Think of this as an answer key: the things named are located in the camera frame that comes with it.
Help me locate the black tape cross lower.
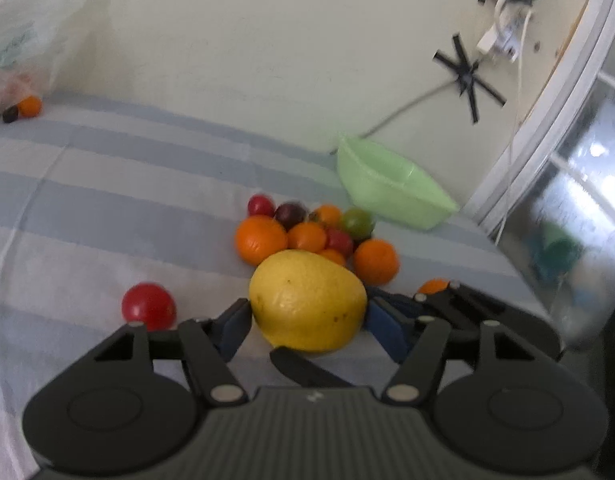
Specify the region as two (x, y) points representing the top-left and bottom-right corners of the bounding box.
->
(433, 34), (507, 125)

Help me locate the light green plastic basket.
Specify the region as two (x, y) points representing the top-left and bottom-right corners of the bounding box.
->
(337, 136), (459, 231)

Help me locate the large yellow lemon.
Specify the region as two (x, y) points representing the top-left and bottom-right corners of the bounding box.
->
(249, 250), (367, 353)

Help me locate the white window frame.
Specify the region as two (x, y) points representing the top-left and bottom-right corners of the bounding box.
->
(464, 0), (615, 234)

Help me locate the small orange front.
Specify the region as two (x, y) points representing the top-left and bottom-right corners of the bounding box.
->
(319, 248), (347, 266)

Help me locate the small red fruit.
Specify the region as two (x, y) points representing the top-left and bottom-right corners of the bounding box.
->
(246, 194), (276, 217)

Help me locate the small orange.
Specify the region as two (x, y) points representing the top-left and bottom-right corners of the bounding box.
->
(319, 248), (347, 266)
(288, 222), (327, 252)
(309, 204), (342, 228)
(16, 96), (42, 118)

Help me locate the small orange by bag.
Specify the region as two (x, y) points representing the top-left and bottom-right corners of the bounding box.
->
(16, 96), (42, 118)

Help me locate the large orange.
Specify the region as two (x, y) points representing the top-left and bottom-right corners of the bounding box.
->
(234, 216), (289, 266)
(353, 238), (401, 286)

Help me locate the grey cable on wall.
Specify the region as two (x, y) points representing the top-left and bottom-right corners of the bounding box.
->
(329, 56), (489, 156)

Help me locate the green lime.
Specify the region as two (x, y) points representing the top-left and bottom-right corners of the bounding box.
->
(339, 208), (376, 240)

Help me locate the small orange back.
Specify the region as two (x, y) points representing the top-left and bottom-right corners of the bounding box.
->
(309, 204), (342, 228)

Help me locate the small dark object by bag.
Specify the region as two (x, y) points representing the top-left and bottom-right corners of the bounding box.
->
(1, 106), (19, 124)

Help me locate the clear plastic bag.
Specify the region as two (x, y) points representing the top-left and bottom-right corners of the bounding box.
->
(0, 0), (91, 115)

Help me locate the blue white striped bedsheet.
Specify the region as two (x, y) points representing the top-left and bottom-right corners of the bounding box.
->
(0, 90), (554, 480)

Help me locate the dark purple plum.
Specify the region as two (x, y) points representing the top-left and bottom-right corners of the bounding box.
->
(274, 202), (307, 232)

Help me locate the green object behind glass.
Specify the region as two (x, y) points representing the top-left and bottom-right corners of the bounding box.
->
(528, 220), (584, 285)

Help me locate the red tomato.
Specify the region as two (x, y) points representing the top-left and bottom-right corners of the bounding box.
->
(121, 282), (177, 330)

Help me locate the white power adapter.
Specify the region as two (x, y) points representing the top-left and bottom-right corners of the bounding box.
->
(477, 25), (519, 63)

